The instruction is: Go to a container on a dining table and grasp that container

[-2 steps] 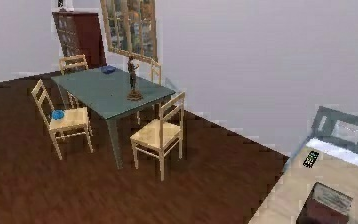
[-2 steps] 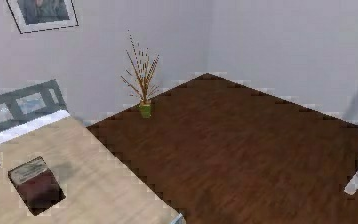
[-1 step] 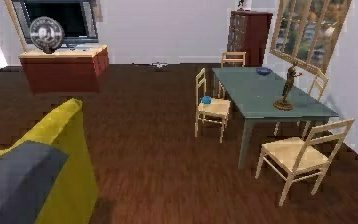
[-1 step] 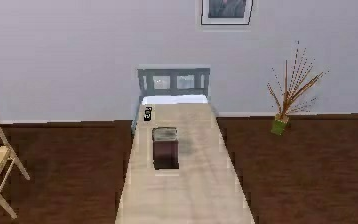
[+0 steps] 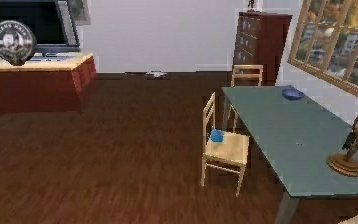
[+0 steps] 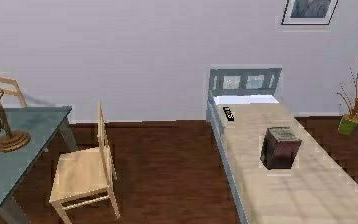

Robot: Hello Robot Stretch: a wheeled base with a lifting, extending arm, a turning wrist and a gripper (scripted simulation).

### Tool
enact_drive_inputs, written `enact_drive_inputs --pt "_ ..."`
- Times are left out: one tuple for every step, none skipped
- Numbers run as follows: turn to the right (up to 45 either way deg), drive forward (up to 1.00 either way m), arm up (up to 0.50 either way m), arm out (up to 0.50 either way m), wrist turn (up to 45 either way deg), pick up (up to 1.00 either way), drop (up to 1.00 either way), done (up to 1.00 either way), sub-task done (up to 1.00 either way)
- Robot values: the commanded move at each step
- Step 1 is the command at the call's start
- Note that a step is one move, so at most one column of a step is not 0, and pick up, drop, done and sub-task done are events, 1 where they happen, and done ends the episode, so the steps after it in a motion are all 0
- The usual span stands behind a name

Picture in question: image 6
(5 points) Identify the dry plant in green pot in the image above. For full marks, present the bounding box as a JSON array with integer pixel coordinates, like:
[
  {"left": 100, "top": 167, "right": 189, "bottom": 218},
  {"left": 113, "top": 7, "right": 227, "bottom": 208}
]
[{"left": 336, "top": 56, "right": 358, "bottom": 136}]

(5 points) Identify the light wooden chair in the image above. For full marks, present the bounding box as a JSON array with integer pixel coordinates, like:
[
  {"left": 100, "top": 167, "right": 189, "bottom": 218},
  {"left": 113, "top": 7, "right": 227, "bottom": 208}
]
[
  {"left": 48, "top": 101, "right": 121, "bottom": 224},
  {"left": 0, "top": 72, "right": 29, "bottom": 108}
]

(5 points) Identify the brown statue on round base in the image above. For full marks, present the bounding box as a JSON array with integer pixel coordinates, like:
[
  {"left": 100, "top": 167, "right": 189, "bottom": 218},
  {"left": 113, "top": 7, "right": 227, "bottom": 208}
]
[{"left": 0, "top": 89, "right": 32, "bottom": 154}]

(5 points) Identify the framed wall picture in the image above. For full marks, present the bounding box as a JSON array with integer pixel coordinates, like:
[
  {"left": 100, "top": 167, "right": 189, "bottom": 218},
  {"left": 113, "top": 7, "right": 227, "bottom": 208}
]
[{"left": 281, "top": 0, "right": 340, "bottom": 26}]

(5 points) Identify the grey-blue dining table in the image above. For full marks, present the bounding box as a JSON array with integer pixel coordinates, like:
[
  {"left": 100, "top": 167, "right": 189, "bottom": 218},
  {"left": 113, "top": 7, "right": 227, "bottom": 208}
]
[{"left": 0, "top": 105, "right": 79, "bottom": 224}]

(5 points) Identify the grey framed bed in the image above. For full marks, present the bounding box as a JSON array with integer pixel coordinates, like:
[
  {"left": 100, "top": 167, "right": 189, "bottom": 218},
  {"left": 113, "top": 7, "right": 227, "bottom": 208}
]
[{"left": 205, "top": 67, "right": 358, "bottom": 224}]

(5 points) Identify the dark brown box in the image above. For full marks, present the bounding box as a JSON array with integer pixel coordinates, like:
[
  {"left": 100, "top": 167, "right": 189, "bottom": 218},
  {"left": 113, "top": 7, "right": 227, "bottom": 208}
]
[{"left": 259, "top": 126, "right": 303, "bottom": 171}]

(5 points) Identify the black remote control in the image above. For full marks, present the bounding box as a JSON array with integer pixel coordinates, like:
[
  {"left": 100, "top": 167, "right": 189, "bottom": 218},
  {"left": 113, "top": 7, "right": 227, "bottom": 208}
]
[{"left": 222, "top": 106, "right": 236, "bottom": 122}]

